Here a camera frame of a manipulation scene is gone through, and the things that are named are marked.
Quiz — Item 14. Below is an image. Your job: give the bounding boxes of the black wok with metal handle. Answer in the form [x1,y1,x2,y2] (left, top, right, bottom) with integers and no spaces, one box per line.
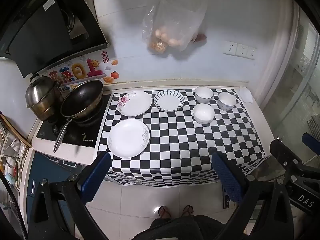
[53,79,104,153]

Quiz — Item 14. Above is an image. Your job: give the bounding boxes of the white plate with grey flower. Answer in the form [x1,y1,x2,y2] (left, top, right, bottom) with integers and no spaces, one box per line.
[107,119,151,158]

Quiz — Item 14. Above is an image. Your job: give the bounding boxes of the dish rack with dishes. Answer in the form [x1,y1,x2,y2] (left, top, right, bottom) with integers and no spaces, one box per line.
[0,114,33,189]

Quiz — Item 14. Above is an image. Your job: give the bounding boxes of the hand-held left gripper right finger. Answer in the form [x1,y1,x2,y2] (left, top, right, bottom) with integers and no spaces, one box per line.
[212,151,293,240]

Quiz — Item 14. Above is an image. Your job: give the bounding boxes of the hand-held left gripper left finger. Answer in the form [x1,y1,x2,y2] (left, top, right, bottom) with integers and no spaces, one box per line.
[29,151,112,240]

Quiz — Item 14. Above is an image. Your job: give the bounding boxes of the white cloth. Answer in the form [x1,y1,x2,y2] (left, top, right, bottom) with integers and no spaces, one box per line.
[239,85,254,104]

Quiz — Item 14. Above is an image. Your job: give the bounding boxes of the white plate with black stripes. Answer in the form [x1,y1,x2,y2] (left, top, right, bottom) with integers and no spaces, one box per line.
[153,89,186,112]

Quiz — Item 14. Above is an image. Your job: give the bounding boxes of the plain white bowl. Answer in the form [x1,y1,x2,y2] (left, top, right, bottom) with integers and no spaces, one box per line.
[193,103,215,125]

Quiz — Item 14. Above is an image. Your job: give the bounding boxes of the white bowl with dark rim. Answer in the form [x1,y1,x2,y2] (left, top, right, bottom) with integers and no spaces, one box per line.
[195,86,214,104]

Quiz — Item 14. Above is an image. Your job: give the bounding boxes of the white bowl with small print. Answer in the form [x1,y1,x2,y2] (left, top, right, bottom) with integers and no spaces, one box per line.
[217,92,237,112]

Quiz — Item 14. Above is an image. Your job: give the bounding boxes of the stainless steel steamer pot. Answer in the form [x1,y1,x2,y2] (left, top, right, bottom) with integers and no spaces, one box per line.
[25,74,62,122]

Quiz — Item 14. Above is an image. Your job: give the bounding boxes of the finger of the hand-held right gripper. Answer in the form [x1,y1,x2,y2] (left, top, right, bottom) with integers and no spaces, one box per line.
[270,140,304,178]
[302,132,320,153]

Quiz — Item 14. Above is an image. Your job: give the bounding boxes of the white plate with pink flowers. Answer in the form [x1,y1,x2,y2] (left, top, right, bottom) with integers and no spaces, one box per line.
[117,91,152,117]

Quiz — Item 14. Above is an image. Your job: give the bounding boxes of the black white checkered mat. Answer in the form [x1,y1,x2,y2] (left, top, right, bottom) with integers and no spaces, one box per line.
[97,88,267,188]

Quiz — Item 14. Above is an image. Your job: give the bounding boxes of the person's dark trousers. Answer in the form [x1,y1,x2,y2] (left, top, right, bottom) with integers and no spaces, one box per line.
[132,214,225,240]

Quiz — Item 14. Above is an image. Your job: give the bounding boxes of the black range hood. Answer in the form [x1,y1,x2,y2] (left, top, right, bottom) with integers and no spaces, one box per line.
[0,0,111,78]

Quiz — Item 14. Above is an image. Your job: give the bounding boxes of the colourful wall stickers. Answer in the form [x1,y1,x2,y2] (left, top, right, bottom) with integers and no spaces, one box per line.
[49,51,120,87]

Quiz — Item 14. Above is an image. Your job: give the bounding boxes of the clear plastic bag of eggs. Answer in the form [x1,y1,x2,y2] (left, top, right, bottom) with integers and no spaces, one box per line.
[142,0,208,54]

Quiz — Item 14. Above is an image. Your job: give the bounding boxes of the black gas stove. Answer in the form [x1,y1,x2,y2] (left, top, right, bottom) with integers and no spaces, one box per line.
[36,94,112,149]

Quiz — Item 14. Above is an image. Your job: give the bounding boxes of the blue cabinet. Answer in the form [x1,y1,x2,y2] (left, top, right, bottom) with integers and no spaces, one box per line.
[25,152,84,232]

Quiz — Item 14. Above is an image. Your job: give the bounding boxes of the glass sliding door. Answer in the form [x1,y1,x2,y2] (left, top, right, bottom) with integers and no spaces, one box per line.
[257,4,320,180]

